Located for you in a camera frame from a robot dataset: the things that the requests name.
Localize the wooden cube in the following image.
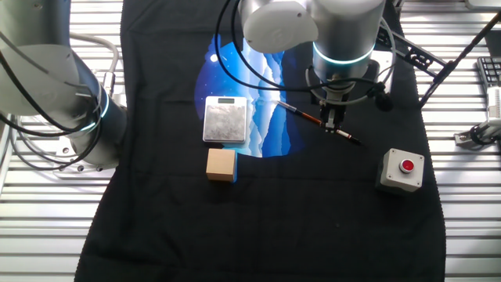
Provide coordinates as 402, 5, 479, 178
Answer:
205, 147, 239, 184

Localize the silver digital scale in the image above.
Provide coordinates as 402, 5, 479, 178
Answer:
202, 96, 248, 144

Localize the black keyboard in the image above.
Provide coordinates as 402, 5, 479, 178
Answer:
476, 56, 501, 90

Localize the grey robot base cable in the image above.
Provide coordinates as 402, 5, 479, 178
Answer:
68, 32, 121, 99

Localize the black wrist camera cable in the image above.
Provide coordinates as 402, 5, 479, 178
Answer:
214, 0, 395, 114

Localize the black cloth with blue print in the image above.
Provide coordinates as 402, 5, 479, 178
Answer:
74, 0, 447, 282

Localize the grey box with red button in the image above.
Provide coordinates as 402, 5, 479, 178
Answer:
374, 147, 426, 196

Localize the small silver metal bracket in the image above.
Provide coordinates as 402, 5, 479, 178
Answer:
453, 119, 501, 149

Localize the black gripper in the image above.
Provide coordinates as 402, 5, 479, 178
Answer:
319, 92, 348, 133

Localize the silver ribbed camera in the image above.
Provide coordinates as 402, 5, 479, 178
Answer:
485, 85, 501, 127

